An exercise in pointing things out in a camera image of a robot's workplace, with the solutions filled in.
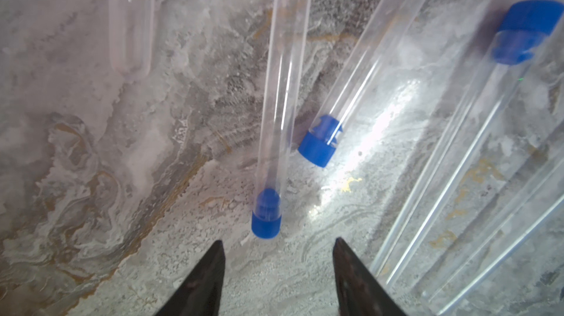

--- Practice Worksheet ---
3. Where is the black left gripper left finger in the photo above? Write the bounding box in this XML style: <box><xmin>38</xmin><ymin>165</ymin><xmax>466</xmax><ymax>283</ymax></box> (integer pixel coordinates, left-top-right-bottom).
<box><xmin>156</xmin><ymin>240</ymin><xmax>226</xmax><ymax>316</ymax></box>

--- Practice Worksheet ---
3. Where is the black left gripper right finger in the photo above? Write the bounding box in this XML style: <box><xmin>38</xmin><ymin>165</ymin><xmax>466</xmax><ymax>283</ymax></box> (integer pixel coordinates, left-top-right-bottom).
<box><xmin>333</xmin><ymin>238</ymin><xmax>407</xmax><ymax>316</ymax></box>

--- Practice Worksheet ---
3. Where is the test tube blue cap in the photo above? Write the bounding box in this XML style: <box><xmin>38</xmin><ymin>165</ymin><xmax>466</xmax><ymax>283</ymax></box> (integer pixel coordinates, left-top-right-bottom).
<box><xmin>108</xmin><ymin>0</ymin><xmax>155</xmax><ymax>79</ymax></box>
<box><xmin>371</xmin><ymin>0</ymin><xmax>563</xmax><ymax>287</ymax></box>
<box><xmin>298</xmin><ymin>0</ymin><xmax>425</xmax><ymax>168</ymax></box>
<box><xmin>251</xmin><ymin>0</ymin><xmax>311</xmax><ymax>240</ymax></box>
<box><xmin>416</xmin><ymin>142</ymin><xmax>563</xmax><ymax>315</ymax></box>

